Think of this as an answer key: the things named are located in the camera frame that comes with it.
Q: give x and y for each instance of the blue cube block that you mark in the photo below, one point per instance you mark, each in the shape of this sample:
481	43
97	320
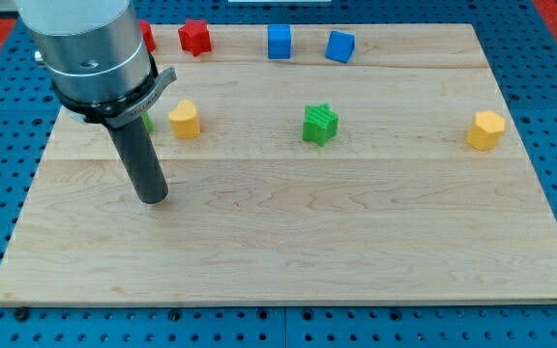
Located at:
279	41

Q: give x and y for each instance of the red block behind arm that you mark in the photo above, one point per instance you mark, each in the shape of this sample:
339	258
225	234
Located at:
147	34

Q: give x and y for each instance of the yellow hexagon block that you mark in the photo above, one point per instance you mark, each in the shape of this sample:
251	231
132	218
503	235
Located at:
485	131

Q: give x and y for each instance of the yellow heart block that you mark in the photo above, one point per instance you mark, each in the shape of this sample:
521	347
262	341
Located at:
184	120

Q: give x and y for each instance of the green star block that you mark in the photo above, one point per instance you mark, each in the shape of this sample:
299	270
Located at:
320	124

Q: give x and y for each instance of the wooden board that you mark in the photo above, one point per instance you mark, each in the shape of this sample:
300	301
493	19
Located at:
396	209

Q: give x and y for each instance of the red star block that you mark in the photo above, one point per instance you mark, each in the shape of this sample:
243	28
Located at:
195	37

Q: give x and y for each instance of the green block behind rod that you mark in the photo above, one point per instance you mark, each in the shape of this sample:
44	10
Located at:
147	120

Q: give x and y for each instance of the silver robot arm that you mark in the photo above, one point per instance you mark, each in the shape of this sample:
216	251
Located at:
103	73

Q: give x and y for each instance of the blue triangular prism block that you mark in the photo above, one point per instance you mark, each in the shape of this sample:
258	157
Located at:
340	46

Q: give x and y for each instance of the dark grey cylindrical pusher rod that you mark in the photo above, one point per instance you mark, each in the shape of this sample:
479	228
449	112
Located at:
136	151

